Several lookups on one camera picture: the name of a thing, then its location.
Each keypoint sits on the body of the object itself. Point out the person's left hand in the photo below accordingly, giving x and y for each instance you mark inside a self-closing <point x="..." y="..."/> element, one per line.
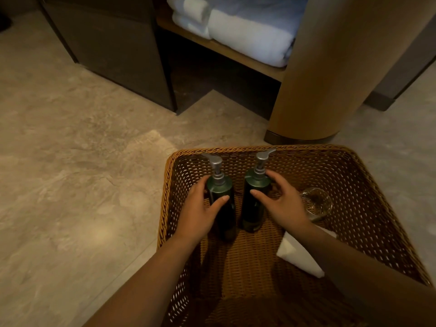
<point x="194" y="217"/>

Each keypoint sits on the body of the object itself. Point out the person's right hand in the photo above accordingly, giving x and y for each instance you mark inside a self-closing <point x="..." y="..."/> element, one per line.
<point x="288" y="209"/>

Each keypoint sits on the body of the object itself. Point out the person's right thumb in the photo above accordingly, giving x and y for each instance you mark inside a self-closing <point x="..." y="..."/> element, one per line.
<point x="261" y="198"/>

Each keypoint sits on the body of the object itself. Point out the person's left thumb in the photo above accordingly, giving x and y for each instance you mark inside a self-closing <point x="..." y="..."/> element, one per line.
<point x="218" y="204"/>

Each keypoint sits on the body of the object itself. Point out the dark green pump bottle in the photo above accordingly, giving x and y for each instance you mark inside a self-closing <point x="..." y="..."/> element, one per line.
<point x="223" y="187"/>
<point x="252" y="211"/>

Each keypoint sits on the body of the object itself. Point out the person's right forearm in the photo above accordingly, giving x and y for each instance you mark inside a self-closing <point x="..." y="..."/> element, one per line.
<point x="368" y="282"/>

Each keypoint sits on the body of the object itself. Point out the person's left forearm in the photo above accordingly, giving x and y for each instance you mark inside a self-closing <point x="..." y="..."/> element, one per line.
<point x="146" y="286"/>

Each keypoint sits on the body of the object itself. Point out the clear drinking glass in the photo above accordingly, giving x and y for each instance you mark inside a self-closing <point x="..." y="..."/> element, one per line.
<point x="317" y="202"/>

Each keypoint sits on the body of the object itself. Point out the white folded napkin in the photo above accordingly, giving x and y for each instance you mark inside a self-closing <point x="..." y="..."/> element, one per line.
<point x="296" y="255"/>

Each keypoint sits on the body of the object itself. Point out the brown wicker basket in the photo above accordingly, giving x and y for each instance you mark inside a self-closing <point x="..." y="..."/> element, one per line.
<point x="340" y="173"/>

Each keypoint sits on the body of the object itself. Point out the wooden shelf board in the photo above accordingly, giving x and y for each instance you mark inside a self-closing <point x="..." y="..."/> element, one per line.
<point x="235" y="55"/>

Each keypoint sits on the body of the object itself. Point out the round wooden column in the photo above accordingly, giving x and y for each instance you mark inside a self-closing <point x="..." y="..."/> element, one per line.
<point x="340" y="64"/>

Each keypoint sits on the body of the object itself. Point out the large white folded towel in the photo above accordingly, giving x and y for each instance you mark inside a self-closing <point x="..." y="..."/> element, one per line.
<point x="252" y="40"/>

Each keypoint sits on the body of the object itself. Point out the small white folded towel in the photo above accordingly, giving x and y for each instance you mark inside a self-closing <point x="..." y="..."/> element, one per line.
<point x="190" y="27"/>
<point x="189" y="6"/>

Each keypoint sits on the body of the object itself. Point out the pale blue folded towel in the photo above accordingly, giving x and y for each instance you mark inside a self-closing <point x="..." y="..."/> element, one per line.
<point x="269" y="11"/>

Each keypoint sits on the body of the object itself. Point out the dark brown cabinet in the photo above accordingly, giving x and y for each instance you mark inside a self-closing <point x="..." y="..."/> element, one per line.
<point x="115" y="40"/>

